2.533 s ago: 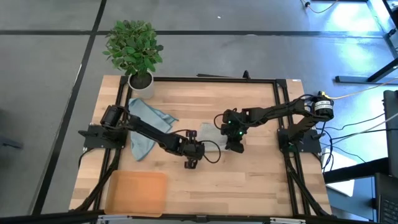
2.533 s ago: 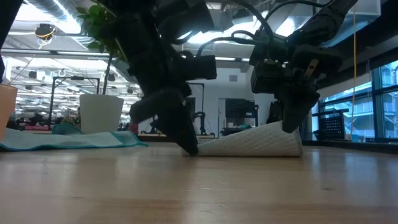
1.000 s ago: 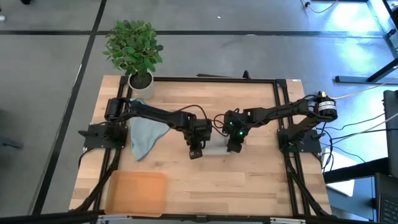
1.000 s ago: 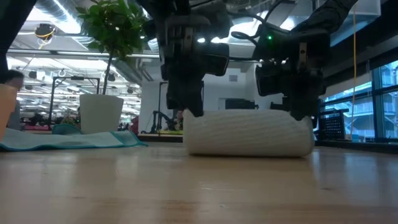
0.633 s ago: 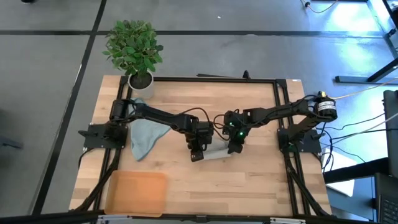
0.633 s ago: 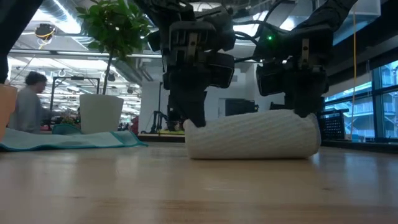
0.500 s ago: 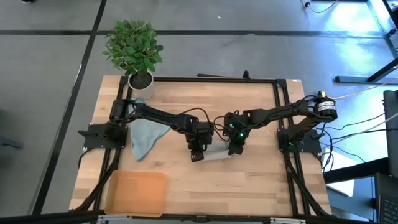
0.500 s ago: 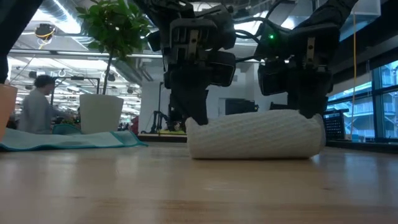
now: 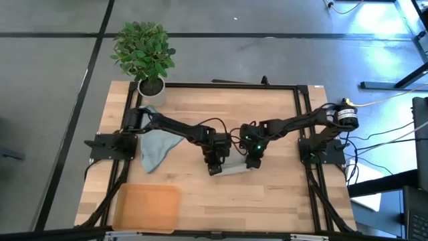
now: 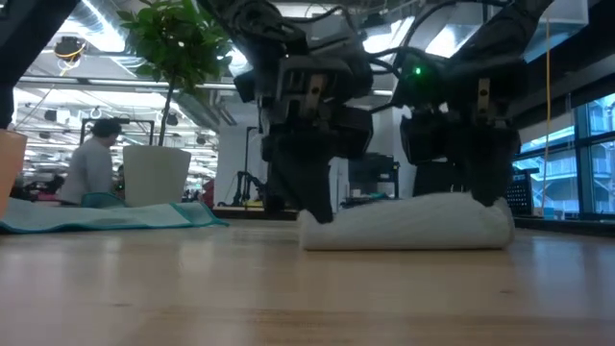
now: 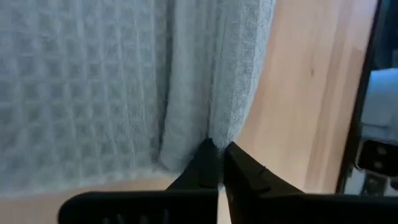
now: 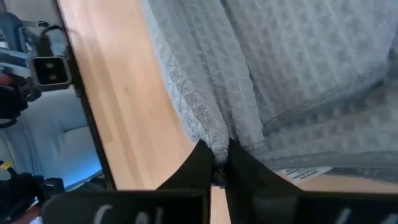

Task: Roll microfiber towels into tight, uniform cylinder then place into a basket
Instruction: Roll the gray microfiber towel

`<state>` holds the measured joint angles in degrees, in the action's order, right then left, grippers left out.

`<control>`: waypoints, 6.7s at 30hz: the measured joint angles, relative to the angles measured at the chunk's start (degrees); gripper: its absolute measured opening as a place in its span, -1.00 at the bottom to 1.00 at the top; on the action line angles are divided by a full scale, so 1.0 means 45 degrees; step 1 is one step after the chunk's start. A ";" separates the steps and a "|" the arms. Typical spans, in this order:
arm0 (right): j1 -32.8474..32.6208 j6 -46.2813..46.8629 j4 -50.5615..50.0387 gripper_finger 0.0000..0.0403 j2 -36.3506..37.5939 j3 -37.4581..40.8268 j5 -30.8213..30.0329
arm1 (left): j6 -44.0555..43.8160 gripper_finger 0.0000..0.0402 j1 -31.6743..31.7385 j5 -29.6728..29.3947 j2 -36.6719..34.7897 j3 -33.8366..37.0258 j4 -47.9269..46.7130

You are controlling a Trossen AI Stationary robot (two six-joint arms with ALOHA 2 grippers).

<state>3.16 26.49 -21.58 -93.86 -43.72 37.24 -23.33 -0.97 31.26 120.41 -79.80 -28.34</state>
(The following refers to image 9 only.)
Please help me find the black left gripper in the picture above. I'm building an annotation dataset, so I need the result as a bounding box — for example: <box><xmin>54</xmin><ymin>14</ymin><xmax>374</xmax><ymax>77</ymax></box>
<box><xmin>201</xmin><ymin>133</ymin><xmax>223</xmax><ymax>177</ymax></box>

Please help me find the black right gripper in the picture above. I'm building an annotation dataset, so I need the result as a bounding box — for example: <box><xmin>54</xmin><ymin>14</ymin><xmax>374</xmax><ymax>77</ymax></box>
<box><xmin>245</xmin><ymin>133</ymin><xmax>268</xmax><ymax>170</ymax></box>

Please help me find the grey microfiber towel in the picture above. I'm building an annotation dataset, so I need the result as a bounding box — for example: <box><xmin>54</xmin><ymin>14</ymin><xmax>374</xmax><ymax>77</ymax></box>
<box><xmin>213</xmin><ymin>150</ymin><xmax>251</xmax><ymax>177</ymax></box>

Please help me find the teal microfiber towel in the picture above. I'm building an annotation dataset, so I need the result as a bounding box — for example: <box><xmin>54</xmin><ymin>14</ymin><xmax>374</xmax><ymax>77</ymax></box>
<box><xmin>138</xmin><ymin>105</ymin><xmax>185</xmax><ymax>174</ymax></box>

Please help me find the orange plastic basket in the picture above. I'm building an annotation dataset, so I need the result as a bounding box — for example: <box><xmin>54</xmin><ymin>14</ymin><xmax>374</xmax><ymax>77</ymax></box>
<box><xmin>112</xmin><ymin>182</ymin><xmax>181</xmax><ymax>234</ymax></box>

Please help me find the white plant pot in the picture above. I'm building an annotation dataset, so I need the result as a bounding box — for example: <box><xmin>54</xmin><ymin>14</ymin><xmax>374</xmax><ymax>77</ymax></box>
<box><xmin>136</xmin><ymin>75</ymin><xmax>167</xmax><ymax>107</ymax></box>

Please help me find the white paper sheet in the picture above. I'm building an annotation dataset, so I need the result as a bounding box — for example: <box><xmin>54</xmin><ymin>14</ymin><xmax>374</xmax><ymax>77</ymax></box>
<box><xmin>345</xmin><ymin>159</ymin><xmax>385</xmax><ymax>212</ymax></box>

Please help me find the black floor beam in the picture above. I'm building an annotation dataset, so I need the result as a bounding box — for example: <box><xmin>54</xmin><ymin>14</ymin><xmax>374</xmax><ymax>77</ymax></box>
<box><xmin>347</xmin><ymin>169</ymin><xmax>419</xmax><ymax>198</ymax></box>

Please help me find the green leafy plant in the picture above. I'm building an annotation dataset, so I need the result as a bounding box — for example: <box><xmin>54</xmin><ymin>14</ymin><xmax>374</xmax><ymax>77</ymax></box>
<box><xmin>110</xmin><ymin>21</ymin><xmax>177</xmax><ymax>83</ymax></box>

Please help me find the black crossbar with silver brackets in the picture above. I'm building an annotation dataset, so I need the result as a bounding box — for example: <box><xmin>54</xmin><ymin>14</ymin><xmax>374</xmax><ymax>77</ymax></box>
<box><xmin>0</xmin><ymin>226</ymin><xmax>428</xmax><ymax>241</ymax></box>

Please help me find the dark grey monitor panel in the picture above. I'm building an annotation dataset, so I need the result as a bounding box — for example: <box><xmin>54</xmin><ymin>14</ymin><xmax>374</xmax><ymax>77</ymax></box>
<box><xmin>411</xmin><ymin>96</ymin><xmax>428</xmax><ymax>192</ymax></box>

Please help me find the black laptop keyboard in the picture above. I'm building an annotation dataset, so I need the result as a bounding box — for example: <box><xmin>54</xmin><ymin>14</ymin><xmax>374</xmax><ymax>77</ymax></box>
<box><xmin>402</xmin><ymin>185</ymin><xmax>428</xmax><ymax>241</ymax></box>

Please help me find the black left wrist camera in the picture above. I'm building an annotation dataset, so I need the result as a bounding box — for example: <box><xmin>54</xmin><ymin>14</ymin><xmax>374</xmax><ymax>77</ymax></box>
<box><xmin>216</xmin><ymin>133</ymin><xmax>233</xmax><ymax>159</ymax></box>

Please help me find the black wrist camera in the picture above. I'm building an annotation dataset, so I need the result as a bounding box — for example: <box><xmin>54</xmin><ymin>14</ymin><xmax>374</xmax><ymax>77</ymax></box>
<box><xmin>239</xmin><ymin>123</ymin><xmax>255</xmax><ymax>149</ymax></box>
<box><xmin>216</xmin><ymin>133</ymin><xmax>233</xmax><ymax>159</ymax></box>

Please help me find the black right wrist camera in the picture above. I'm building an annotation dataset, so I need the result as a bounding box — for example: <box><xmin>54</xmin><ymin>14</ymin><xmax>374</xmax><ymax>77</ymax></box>
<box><xmin>239</xmin><ymin>123</ymin><xmax>255</xmax><ymax>149</ymax></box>

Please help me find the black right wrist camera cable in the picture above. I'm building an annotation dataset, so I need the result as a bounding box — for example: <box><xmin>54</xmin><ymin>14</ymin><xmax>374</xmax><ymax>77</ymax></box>
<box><xmin>229</xmin><ymin>120</ymin><xmax>258</xmax><ymax>148</ymax></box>

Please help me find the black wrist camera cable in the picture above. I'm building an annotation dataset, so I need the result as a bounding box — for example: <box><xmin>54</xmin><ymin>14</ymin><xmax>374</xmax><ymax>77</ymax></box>
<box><xmin>197</xmin><ymin>116</ymin><xmax>249</xmax><ymax>157</ymax></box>
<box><xmin>229</xmin><ymin>120</ymin><xmax>258</xmax><ymax>148</ymax></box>

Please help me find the black left wrist camera cable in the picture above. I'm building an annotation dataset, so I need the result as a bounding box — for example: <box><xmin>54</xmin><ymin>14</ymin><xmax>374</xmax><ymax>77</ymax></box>
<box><xmin>197</xmin><ymin>116</ymin><xmax>249</xmax><ymax>157</ymax></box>

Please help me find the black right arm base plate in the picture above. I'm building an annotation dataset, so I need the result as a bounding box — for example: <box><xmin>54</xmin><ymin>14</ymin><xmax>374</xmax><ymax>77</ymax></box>
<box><xmin>298</xmin><ymin>137</ymin><xmax>347</xmax><ymax>165</ymax></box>

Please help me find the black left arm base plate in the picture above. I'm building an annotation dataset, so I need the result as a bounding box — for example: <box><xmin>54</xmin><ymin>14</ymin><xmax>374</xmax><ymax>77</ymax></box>
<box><xmin>84</xmin><ymin>132</ymin><xmax>138</xmax><ymax>161</ymax></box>

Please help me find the black floor cable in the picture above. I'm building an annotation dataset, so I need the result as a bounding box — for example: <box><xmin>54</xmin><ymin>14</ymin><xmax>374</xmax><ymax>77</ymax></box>
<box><xmin>337</xmin><ymin>122</ymin><xmax>416</xmax><ymax>142</ymax></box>

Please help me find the cream floor cable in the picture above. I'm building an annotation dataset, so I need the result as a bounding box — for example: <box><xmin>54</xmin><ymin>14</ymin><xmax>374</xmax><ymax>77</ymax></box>
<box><xmin>344</xmin><ymin>83</ymin><xmax>428</xmax><ymax>108</ymax></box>

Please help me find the black desk leg frame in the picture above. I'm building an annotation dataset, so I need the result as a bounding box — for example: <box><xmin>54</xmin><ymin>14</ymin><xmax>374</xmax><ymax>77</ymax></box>
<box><xmin>360</xmin><ymin>0</ymin><xmax>428</xmax><ymax>90</ymax></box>

